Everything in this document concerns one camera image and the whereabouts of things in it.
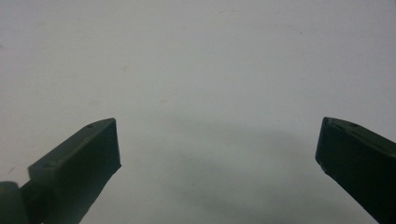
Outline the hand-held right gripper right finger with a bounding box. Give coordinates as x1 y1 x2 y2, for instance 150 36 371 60
315 116 396 224

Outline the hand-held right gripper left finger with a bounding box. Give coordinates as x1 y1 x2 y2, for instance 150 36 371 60
19 117 122 224

